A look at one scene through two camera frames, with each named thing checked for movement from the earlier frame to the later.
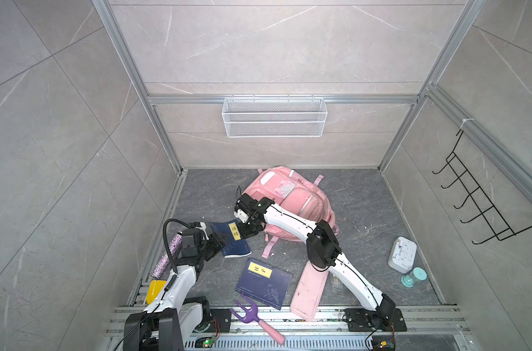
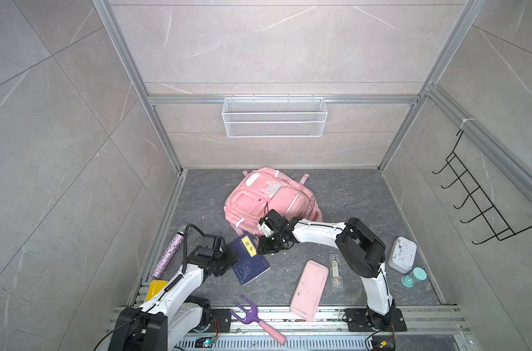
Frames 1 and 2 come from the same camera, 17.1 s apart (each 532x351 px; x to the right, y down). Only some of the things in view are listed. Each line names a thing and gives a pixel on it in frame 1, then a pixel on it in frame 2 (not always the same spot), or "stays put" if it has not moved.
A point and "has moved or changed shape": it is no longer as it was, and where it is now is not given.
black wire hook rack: [502, 229] stays put
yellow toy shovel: [154, 289] stays put
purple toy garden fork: [252, 316] stays put
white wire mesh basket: [274, 118] stays put
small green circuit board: [204, 342] stays put
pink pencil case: [308, 297] stays put
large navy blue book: [264, 282] -> [250, 264]
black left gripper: [218, 243] -> [232, 259]
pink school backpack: [306, 197] has moved or changed shape
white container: [403, 255] stays put
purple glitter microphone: [164, 260] stays put
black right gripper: [245, 234] -> [265, 248]
